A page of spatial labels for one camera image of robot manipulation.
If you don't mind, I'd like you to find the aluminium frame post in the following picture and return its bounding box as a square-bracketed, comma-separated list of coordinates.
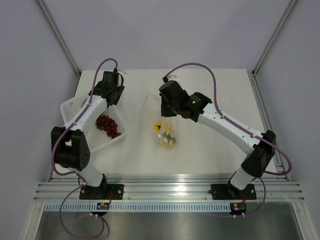
[251, 0, 300, 78]
[36, 0, 81, 79]

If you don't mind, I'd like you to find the white slotted cable duct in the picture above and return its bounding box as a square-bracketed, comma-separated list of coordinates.
[44, 202, 231, 213]

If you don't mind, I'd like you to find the left aluminium frame post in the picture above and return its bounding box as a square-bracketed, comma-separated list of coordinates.
[36, 0, 81, 79]

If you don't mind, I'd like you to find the clear dotted zip bag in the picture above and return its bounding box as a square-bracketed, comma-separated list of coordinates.
[141, 91, 178, 150]

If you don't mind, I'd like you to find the yellow bell pepper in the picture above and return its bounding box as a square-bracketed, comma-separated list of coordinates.
[148, 120, 174, 133]

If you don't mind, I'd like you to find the white perforated plastic basket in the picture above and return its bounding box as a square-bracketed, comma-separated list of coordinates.
[60, 95, 126, 153]

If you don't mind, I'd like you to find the right aluminium frame post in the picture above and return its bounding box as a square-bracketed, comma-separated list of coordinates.
[251, 0, 300, 78]

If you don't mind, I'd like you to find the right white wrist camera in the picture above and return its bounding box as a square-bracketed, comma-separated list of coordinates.
[166, 74, 182, 83]

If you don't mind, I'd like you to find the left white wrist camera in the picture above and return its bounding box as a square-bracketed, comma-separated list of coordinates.
[118, 69, 127, 75]

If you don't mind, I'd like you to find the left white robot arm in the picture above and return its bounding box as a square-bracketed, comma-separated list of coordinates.
[51, 69, 126, 200]

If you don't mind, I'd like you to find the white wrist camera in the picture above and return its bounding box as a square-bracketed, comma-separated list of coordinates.
[166, 74, 182, 83]
[118, 69, 127, 75]

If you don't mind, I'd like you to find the red grape bunch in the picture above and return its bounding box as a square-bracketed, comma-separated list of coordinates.
[95, 115, 122, 139]

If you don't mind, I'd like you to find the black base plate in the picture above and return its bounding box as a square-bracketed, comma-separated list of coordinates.
[79, 184, 124, 200]
[208, 183, 257, 201]

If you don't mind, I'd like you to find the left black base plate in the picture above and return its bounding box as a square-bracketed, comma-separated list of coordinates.
[79, 184, 124, 200]

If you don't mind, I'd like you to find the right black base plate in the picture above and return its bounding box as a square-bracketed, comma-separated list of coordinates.
[208, 183, 257, 201]

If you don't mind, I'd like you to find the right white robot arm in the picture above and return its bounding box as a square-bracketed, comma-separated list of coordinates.
[159, 78, 276, 200]

